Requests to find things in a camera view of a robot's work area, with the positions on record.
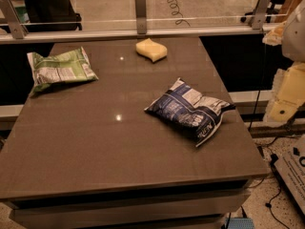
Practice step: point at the right metal rail bracket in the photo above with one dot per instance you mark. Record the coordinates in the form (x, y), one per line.
(259, 13)

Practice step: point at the green jalapeno chip bag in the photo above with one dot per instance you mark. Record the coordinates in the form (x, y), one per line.
(68, 67)

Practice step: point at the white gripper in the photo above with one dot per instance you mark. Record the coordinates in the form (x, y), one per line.
(294, 39)

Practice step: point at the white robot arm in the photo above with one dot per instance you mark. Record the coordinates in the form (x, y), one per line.
(293, 47)

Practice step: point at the middle metal rail bracket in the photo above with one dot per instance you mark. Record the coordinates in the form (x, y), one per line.
(141, 16)

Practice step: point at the black office chair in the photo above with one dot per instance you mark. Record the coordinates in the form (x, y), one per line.
(52, 15)

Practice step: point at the yellow sponge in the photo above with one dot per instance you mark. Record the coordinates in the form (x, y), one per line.
(154, 51)

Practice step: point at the blue box under table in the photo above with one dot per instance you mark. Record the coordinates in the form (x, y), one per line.
(239, 223)

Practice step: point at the blue chip bag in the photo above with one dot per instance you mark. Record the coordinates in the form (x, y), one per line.
(189, 108)

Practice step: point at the left metal rail bracket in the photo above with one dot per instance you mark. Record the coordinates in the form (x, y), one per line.
(17, 30)

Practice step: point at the metal rail bracket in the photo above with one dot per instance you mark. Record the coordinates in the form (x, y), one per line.
(259, 13)
(141, 16)
(17, 30)

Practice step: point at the white printed board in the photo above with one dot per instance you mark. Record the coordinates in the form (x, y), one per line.
(291, 168)

